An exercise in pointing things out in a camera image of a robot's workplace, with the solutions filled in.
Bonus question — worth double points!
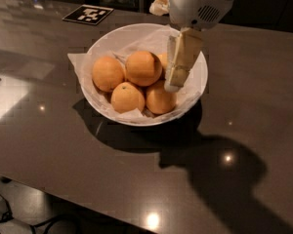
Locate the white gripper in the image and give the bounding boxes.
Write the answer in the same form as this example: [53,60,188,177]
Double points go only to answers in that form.
[149,0,233,93]

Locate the orange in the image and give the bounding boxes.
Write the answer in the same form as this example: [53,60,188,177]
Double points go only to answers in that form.
[157,53,168,70]
[146,80,177,114]
[110,82,146,113]
[92,56,125,93]
[125,51,162,87]

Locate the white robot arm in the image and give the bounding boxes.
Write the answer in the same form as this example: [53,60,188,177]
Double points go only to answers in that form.
[149,0,234,93]

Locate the white ceramic bowl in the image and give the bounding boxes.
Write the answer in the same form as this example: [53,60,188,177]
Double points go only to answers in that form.
[80,22,209,127]

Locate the white paper liner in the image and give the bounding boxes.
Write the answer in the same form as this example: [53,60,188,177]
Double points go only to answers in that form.
[66,24,203,125]

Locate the black white marker card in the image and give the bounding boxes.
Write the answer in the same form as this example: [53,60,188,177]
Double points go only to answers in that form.
[63,5,113,25]

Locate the black floor cable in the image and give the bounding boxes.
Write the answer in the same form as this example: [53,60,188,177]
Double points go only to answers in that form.
[0,173,82,234]

